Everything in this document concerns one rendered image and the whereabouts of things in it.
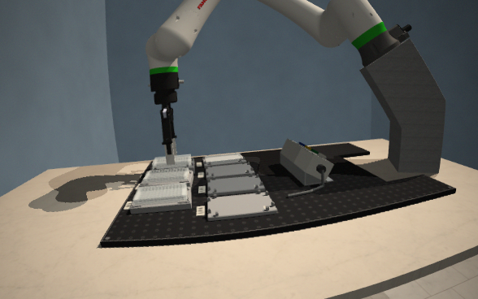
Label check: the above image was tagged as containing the grey angled control panel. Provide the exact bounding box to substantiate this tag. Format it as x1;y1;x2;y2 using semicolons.
280;138;334;197

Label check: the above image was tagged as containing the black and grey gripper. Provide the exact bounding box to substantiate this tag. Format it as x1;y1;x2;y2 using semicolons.
154;91;177;165

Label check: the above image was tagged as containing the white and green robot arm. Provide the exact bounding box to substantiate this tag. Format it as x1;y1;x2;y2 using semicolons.
146;0;412;93

